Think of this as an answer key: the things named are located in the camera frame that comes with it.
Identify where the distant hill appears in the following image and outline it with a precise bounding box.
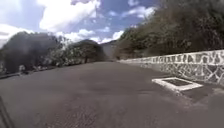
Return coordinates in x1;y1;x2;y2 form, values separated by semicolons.
99;39;120;62

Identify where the grey asphalt road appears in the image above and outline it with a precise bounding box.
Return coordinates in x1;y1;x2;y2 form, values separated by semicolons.
0;61;224;128

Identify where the row of trees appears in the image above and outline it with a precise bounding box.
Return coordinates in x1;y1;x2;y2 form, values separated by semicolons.
0;31;107;75

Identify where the wooded hillside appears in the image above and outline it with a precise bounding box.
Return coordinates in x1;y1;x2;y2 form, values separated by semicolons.
113;0;224;61

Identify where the stone retaining wall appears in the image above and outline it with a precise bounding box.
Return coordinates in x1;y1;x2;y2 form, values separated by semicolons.
117;49;224;87

